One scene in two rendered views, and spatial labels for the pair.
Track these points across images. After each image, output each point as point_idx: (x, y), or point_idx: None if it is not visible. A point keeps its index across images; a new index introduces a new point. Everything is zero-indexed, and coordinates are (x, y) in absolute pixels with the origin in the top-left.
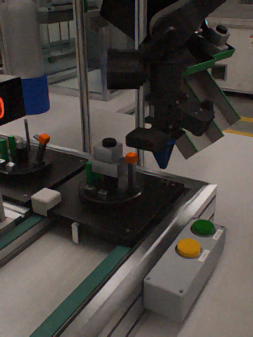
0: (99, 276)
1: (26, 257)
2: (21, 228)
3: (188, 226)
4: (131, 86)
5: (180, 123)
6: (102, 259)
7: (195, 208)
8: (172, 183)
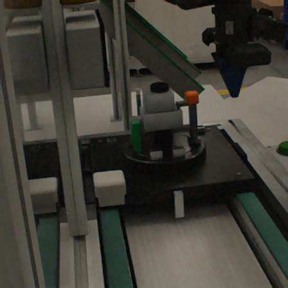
0: (267, 220)
1: (144, 254)
2: (110, 226)
3: (274, 153)
4: (215, 0)
5: (262, 33)
6: (224, 219)
7: (256, 140)
8: (206, 128)
